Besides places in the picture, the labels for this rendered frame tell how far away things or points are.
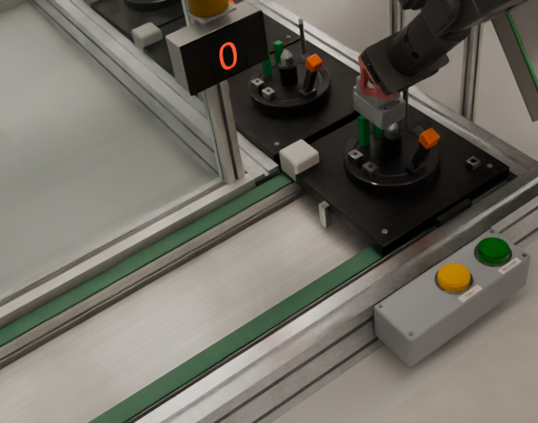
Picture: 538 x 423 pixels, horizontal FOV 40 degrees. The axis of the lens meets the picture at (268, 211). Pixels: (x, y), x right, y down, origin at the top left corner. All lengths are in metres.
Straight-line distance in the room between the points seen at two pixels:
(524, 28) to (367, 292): 0.48
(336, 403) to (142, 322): 0.28
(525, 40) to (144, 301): 0.68
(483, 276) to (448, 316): 0.08
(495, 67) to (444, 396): 0.74
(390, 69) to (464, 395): 0.42
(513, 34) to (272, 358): 0.58
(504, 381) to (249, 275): 0.37
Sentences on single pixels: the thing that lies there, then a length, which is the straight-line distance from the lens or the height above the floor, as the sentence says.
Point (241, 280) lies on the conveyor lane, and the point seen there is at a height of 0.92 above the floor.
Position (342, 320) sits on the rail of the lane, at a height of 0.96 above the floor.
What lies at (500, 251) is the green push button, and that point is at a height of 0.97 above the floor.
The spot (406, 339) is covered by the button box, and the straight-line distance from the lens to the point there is 0.93.
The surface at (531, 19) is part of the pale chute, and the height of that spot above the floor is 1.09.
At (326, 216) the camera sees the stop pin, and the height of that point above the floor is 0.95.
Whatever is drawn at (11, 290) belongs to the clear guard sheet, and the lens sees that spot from 1.08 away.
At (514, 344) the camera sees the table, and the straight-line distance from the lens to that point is 1.06.
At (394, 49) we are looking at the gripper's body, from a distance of 0.96.
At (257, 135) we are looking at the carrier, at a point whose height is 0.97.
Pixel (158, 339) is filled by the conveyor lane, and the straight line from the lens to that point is 1.02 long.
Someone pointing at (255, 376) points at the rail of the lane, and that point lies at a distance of 0.91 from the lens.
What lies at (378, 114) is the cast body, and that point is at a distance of 1.05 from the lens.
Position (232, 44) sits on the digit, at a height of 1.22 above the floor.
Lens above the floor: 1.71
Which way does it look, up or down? 44 degrees down
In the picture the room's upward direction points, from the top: 9 degrees counter-clockwise
